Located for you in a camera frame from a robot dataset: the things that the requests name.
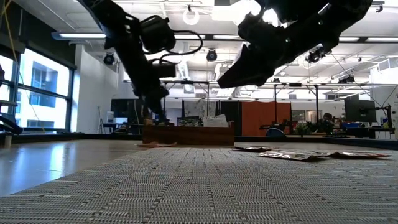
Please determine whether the grey woven placemat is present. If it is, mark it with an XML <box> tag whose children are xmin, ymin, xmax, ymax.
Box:
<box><xmin>0</xmin><ymin>146</ymin><xmax>398</xmax><ymax>224</ymax></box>

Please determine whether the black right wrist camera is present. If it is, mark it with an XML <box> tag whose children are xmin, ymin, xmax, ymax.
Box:
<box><xmin>305</xmin><ymin>45</ymin><xmax>328</xmax><ymax>65</ymax></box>

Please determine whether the black desk monitor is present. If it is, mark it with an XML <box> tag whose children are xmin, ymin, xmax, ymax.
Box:
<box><xmin>343</xmin><ymin>98</ymin><xmax>377</xmax><ymax>123</ymax></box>

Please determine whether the small green office plant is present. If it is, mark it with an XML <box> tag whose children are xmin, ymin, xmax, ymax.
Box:
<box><xmin>294</xmin><ymin>123</ymin><xmax>310</xmax><ymax>136</ymax></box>

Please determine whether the black window frame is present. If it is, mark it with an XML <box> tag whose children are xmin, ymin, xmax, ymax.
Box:
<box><xmin>0</xmin><ymin>43</ymin><xmax>77</xmax><ymax>133</ymax></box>

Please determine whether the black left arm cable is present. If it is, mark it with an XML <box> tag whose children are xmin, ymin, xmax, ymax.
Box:
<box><xmin>144</xmin><ymin>29</ymin><xmax>205</xmax><ymax>67</ymax></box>

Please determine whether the black panel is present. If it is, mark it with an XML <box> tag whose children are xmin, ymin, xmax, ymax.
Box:
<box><xmin>218</xmin><ymin>100</ymin><xmax>243</xmax><ymax>125</ymax></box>

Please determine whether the wooden tea organizer box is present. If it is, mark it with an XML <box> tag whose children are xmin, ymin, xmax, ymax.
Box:
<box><xmin>142</xmin><ymin>118</ymin><xmax>236</xmax><ymax>147</ymax></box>

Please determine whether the black overhead rack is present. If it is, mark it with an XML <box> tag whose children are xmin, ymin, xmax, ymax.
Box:
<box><xmin>272</xmin><ymin>81</ymin><xmax>321</xmax><ymax>131</ymax></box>

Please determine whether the black background desk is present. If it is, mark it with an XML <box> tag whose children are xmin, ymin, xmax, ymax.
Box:
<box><xmin>337</xmin><ymin>126</ymin><xmax>396</xmax><ymax>139</ymax></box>

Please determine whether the orange partition wall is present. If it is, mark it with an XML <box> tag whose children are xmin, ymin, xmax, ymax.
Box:
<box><xmin>241</xmin><ymin>100</ymin><xmax>292</xmax><ymax>137</ymax></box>

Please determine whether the blue chair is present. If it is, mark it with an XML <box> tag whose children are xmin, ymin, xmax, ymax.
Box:
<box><xmin>266</xmin><ymin>127</ymin><xmax>287</xmax><ymax>138</ymax></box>

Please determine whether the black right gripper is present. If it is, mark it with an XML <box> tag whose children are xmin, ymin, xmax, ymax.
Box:
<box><xmin>217</xmin><ymin>7</ymin><xmax>341</xmax><ymax>89</ymax></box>

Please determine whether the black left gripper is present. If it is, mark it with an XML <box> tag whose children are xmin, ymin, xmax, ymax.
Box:
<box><xmin>105</xmin><ymin>18</ymin><xmax>177</xmax><ymax>124</ymax></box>

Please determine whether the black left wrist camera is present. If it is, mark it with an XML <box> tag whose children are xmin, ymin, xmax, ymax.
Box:
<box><xmin>139</xmin><ymin>14</ymin><xmax>177</xmax><ymax>55</ymax></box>

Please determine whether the dark display screen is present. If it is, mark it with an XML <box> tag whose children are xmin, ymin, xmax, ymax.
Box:
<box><xmin>110</xmin><ymin>98</ymin><xmax>141</xmax><ymax>124</ymax></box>

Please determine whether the yellow hanging cable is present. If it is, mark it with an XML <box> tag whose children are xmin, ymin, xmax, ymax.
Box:
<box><xmin>0</xmin><ymin>0</ymin><xmax>46</xmax><ymax>125</ymax></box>

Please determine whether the long ceiling light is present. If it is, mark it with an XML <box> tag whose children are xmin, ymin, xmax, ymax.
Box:
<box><xmin>338</xmin><ymin>36</ymin><xmax>398</xmax><ymax>43</ymax></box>
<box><xmin>51</xmin><ymin>30</ymin><xmax>108</xmax><ymax>40</ymax></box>

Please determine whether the white ring ceiling fixture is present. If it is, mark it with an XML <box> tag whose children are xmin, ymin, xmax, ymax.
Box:
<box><xmin>182</xmin><ymin>7</ymin><xmax>200</xmax><ymax>26</ymax></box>

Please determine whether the patterned grey panel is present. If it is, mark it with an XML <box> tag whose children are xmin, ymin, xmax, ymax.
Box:
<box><xmin>182</xmin><ymin>99</ymin><xmax>218</xmax><ymax>119</ymax></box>

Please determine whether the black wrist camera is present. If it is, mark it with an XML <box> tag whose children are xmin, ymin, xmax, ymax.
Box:
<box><xmin>305</xmin><ymin>45</ymin><xmax>328</xmax><ymax>65</ymax></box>
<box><xmin>139</xmin><ymin>14</ymin><xmax>177</xmax><ymax>55</ymax></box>

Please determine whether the person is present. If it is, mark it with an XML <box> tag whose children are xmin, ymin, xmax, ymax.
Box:
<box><xmin>316</xmin><ymin>112</ymin><xmax>336</xmax><ymax>135</ymax></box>

